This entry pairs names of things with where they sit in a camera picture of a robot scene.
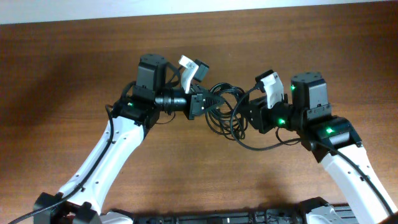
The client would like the black cable bundle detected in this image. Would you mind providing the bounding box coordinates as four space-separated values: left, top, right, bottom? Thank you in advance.
204 82 249 141

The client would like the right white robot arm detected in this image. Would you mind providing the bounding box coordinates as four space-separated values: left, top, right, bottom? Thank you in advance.
236 70 397 223

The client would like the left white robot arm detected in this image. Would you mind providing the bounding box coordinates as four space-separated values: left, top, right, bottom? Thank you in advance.
33 54 224 223

